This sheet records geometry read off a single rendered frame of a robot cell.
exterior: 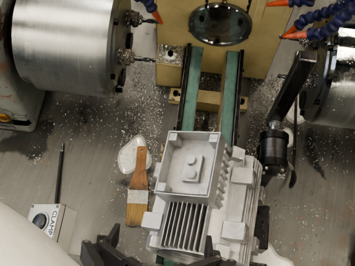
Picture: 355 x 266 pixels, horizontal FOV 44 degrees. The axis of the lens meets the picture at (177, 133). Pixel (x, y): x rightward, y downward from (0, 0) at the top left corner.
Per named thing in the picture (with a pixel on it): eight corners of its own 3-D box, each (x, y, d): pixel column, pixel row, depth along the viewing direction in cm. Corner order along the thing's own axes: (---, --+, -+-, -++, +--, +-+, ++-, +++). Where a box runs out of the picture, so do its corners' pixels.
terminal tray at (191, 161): (180, 146, 86) (167, 130, 80) (233, 149, 82) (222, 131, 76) (167, 206, 81) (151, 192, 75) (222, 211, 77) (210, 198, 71)
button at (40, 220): (40, 215, 79) (33, 212, 78) (53, 215, 78) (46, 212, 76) (36, 231, 78) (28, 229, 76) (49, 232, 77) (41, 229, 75)
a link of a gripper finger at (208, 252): (207, 252, 58) (213, 253, 58) (206, 234, 65) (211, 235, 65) (205, 274, 58) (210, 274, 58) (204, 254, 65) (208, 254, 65)
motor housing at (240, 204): (187, 174, 100) (154, 138, 85) (270, 180, 92) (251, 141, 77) (168, 263, 92) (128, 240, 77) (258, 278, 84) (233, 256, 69)
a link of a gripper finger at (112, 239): (109, 260, 59) (103, 260, 59) (118, 242, 66) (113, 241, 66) (111, 239, 58) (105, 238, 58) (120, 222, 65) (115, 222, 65)
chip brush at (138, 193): (132, 146, 112) (132, 145, 111) (151, 147, 112) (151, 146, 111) (124, 226, 104) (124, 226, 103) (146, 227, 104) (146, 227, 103)
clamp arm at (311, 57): (265, 115, 95) (299, 46, 71) (279, 117, 95) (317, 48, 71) (265, 130, 93) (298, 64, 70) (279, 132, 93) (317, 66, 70)
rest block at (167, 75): (158, 66, 122) (158, 40, 111) (183, 69, 122) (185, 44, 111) (155, 85, 119) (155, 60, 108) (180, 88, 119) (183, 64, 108)
